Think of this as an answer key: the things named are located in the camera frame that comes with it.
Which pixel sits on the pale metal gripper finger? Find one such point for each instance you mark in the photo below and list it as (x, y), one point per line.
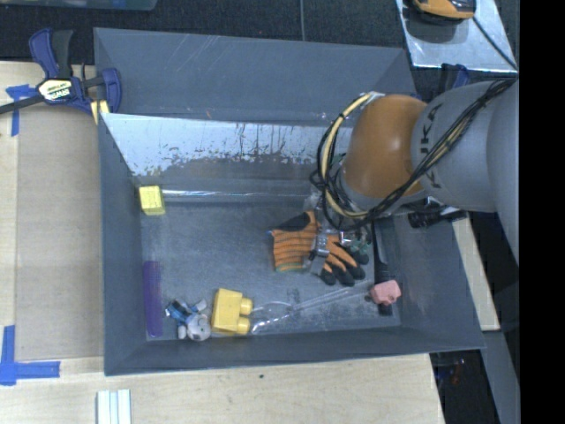
(321, 247)

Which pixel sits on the orange and black striped glove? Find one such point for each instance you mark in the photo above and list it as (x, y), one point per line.
(293, 245)

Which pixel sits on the clear plastic thing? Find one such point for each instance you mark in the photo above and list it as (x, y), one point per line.
(304, 305)

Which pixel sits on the black tool with pink head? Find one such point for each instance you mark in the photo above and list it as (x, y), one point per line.
(386, 292)

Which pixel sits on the grey metal bin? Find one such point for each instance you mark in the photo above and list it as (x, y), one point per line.
(212, 245)

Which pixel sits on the yellow toy brick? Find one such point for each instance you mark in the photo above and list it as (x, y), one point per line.
(227, 309)

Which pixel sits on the blue and white toy figure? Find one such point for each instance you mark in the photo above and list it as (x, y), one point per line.
(196, 324)

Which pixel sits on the small yellow block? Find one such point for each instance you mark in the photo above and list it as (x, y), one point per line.
(152, 200)

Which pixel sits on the purple comb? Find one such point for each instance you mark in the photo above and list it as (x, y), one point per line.
(153, 298)

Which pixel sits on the pale wood board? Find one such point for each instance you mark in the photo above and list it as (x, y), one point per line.
(57, 236)

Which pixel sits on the black cylinder on white bracket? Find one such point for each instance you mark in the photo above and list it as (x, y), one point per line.
(426, 219)

